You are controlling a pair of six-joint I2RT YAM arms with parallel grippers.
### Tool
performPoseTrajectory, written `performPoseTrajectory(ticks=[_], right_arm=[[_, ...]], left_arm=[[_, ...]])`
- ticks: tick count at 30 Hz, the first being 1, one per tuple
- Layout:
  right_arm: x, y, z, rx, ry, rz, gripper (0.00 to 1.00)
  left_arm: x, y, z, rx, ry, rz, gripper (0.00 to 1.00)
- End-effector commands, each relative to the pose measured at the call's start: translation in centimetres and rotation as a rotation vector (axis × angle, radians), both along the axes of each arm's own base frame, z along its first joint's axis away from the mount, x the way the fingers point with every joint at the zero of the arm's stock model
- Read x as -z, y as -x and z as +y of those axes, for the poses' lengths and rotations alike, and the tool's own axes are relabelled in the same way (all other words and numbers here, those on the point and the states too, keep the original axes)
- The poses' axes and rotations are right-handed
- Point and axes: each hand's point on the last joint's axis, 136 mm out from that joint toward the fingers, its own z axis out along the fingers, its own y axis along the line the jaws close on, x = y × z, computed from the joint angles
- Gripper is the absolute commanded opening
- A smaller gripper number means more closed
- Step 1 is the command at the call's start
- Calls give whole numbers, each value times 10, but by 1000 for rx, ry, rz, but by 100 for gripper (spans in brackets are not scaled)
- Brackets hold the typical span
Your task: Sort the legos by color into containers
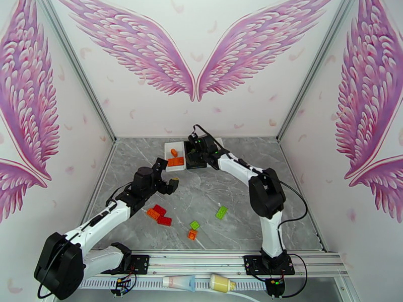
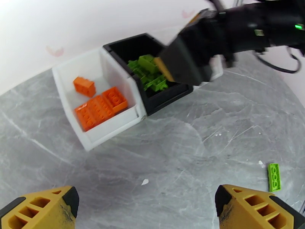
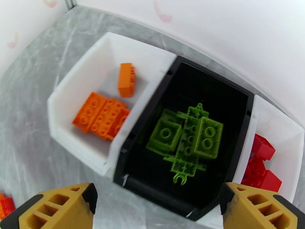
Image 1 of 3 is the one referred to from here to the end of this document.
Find aluminium side rail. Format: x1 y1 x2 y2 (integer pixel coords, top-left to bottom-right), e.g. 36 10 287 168
80 139 118 227
278 139 328 252

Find white hose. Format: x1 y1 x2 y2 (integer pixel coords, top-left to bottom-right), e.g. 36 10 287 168
231 290 262 302

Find pink and blue tube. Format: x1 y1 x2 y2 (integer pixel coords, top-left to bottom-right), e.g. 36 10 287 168
162 274 196 292

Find small wired circuit board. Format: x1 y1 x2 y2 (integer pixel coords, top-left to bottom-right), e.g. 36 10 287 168
110 276 137 297

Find white container holding orange legos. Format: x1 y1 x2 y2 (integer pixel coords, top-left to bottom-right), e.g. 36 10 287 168
164 141 186 172

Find aluminium frame post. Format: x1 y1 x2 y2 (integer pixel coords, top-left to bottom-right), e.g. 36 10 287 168
34 0 117 144
277 0 358 143

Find black controller cable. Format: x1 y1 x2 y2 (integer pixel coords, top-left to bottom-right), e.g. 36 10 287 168
282 254 309 298

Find cream plastic bottle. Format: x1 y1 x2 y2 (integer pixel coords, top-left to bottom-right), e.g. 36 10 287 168
209 273 237 293

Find white slotted cable duct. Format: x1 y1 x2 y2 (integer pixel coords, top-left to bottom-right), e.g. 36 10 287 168
80 276 268 292

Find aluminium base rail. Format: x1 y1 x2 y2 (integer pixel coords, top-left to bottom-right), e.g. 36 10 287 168
83 251 349 278

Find black rectangular container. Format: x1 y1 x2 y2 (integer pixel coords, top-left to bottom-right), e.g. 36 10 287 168
183 139 208 170

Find black controller box green light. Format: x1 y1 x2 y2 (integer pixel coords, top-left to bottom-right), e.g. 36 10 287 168
265 277 286 298

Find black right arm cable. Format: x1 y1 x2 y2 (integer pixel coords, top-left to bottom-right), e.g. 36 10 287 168
277 180 309 230

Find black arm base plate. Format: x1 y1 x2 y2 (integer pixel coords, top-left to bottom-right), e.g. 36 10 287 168
244 254 296 276
100 254 150 275

